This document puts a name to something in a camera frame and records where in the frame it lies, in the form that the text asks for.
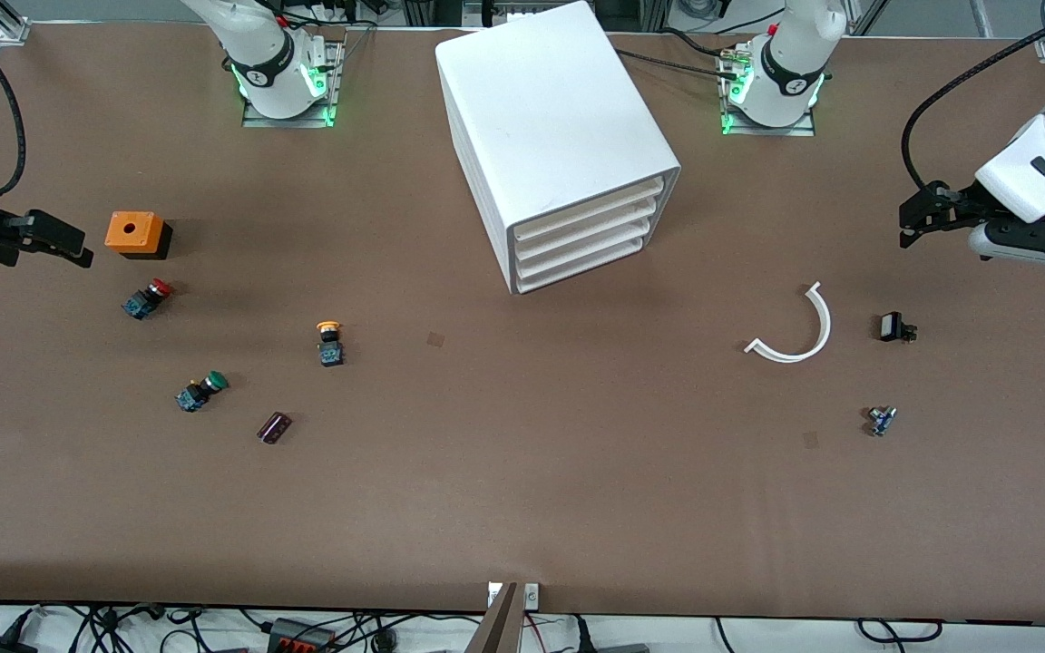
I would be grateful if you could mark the brown wooden post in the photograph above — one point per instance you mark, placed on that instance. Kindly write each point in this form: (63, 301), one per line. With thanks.
(500, 630)

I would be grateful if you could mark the green capped push button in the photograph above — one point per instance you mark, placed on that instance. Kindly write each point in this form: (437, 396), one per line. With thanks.
(200, 392)

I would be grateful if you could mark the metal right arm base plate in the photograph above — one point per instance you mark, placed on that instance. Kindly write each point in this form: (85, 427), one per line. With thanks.
(287, 121)

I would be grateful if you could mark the red capped push button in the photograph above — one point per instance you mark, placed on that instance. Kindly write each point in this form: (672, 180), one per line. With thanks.
(146, 299)

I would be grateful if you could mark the small black switch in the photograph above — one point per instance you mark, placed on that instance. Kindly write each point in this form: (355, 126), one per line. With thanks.
(892, 326)

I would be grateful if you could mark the white drawer cabinet shell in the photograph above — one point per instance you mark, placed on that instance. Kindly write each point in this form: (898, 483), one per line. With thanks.
(541, 100)

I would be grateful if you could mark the white curved plastic strip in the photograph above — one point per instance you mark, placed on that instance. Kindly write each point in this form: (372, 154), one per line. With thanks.
(825, 325)

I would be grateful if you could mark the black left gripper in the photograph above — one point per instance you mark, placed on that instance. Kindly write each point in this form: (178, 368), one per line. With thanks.
(955, 205)

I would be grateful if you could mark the small blue electronic component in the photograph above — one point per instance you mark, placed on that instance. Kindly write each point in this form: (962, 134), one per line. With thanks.
(881, 422)

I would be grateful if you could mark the dark purple cylindrical component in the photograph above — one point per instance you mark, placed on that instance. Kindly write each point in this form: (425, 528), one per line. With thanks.
(274, 428)

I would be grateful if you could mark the white plain drawer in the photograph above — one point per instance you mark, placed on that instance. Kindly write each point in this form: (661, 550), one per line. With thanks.
(590, 232)
(586, 250)
(581, 268)

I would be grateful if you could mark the orange box with hole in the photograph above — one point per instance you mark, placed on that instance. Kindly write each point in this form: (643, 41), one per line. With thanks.
(146, 234)

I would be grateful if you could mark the white edge bracket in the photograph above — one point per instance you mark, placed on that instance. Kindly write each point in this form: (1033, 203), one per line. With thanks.
(532, 596)

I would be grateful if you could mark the black orange power strip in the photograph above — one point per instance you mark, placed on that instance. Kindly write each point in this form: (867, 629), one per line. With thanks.
(300, 639)

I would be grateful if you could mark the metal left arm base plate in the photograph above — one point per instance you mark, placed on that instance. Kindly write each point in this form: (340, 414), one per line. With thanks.
(767, 131)

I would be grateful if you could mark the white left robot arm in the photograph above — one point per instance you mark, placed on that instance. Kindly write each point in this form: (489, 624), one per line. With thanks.
(786, 63)

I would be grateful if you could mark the orange capped push button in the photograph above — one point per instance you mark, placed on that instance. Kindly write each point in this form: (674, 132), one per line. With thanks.
(331, 354)

